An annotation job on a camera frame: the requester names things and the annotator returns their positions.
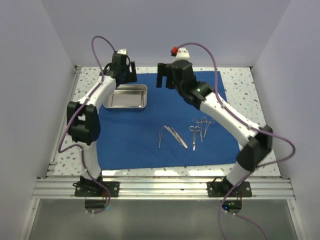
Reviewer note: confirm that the blue surgical cloth wrap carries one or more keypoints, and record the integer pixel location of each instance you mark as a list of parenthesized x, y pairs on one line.
[(129, 138)]

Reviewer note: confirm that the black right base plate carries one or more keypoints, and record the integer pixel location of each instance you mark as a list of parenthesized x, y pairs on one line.
[(218, 188)]

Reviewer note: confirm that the steel surgical forceps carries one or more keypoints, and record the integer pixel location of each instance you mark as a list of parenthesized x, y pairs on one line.
[(199, 123)]

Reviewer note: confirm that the steel straight surgical scissors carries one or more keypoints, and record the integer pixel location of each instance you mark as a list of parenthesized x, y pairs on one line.
[(194, 130)]

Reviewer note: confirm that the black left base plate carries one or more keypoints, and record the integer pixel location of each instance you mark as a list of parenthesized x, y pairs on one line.
[(110, 189)]

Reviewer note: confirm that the thin steel scalpel handle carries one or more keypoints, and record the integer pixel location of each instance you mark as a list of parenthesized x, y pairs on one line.
[(177, 135)]

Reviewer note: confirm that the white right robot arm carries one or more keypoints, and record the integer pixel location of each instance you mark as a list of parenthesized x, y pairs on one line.
[(256, 142)]

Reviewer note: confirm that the aluminium front rail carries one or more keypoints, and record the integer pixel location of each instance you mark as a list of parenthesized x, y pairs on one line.
[(167, 188)]

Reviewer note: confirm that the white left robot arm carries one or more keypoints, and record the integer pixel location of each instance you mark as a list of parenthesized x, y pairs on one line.
[(83, 115)]

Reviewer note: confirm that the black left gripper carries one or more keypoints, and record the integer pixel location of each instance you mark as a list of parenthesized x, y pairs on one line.
[(131, 76)]

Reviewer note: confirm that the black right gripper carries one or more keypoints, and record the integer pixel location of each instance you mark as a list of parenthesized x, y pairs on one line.
[(163, 71)]

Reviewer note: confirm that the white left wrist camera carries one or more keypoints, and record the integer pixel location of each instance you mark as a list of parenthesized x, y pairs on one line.
[(122, 51)]

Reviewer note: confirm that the stainless steel instrument tray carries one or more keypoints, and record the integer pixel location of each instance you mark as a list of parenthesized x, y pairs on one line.
[(127, 97)]

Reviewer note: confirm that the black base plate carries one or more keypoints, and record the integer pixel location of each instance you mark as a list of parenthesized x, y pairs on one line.
[(218, 188), (110, 189)]

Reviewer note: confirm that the aluminium rail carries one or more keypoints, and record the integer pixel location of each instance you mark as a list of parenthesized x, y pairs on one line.
[(69, 96), (167, 188)]

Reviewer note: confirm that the steel tweezers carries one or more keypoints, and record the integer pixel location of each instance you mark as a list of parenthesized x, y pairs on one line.
[(160, 132)]

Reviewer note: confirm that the aluminium left side rail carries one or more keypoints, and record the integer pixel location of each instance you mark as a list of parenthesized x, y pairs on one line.
[(69, 96)]

